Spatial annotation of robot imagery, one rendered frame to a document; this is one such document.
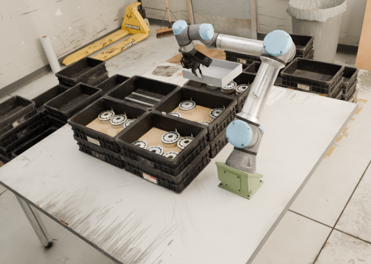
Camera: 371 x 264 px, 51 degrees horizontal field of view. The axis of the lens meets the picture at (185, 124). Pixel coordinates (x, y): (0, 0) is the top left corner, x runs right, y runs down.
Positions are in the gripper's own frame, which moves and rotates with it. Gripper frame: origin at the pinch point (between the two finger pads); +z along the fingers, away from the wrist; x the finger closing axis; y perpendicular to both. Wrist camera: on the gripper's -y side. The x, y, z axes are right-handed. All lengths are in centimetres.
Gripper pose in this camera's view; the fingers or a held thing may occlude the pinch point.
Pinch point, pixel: (201, 77)
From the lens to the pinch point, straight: 213.7
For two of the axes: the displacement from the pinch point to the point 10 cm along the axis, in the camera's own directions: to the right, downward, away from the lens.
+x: -5.0, 7.4, -4.5
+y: -8.1, -2.2, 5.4
